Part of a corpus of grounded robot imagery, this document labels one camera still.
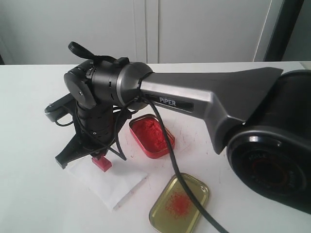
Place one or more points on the red stamp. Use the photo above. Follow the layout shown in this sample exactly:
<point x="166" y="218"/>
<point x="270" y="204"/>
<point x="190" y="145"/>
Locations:
<point x="102" y="163"/>

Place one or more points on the red ink pad tin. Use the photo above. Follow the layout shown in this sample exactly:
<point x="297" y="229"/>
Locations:
<point x="147" y="132"/>

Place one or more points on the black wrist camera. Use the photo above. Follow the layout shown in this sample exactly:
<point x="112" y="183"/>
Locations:
<point x="60" y="108"/>

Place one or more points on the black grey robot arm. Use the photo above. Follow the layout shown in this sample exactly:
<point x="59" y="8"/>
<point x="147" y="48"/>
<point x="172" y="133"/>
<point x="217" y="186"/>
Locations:
<point x="260" y="117"/>

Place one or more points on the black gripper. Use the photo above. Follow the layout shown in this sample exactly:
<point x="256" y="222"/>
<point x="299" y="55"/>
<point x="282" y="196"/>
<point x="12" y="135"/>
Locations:
<point x="94" y="134"/>

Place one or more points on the gold tin lid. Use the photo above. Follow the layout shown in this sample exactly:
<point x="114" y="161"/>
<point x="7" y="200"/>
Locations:
<point x="173" y="211"/>

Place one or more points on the grey cabinet doors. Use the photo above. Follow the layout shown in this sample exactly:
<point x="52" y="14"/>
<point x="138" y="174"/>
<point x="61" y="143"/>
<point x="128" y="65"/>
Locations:
<point x="152" y="31"/>

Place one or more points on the white paper sheet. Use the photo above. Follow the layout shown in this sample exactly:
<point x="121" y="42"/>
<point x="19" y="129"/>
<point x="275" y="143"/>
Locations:
<point x="111" y="186"/>

